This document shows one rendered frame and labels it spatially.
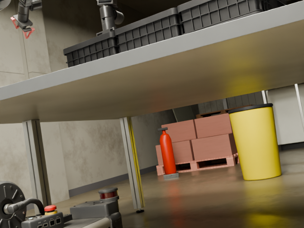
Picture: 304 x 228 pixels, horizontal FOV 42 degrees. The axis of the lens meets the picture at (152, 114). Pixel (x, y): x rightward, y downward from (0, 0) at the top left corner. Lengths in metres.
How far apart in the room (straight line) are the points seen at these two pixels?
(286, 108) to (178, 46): 5.60
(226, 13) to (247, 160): 2.25
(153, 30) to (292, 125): 5.13
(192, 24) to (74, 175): 3.55
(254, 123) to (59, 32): 2.73
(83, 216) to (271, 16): 0.89
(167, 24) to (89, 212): 0.73
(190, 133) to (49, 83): 4.57
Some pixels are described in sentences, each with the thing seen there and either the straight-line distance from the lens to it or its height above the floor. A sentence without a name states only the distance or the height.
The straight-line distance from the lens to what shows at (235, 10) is 1.40.
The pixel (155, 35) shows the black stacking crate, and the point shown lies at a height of 0.85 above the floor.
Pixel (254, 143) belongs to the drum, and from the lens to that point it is 3.47.
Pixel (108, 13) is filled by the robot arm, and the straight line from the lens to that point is 1.77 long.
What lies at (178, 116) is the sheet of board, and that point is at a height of 0.81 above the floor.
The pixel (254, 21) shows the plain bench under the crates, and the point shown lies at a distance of 0.93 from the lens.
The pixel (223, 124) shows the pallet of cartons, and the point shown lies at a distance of 5.52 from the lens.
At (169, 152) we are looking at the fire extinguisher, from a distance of 4.80.
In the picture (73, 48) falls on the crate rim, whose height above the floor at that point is 0.92.
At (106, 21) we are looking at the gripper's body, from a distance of 1.76.
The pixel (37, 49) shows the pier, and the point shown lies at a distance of 4.52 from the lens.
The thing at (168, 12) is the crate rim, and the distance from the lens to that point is 1.51.
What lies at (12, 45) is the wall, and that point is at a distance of 4.43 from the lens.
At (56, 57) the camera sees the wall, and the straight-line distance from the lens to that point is 4.92.
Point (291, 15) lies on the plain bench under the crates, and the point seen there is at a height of 0.68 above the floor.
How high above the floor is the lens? 0.46
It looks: 4 degrees up
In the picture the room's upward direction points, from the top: 9 degrees counter-clockwise
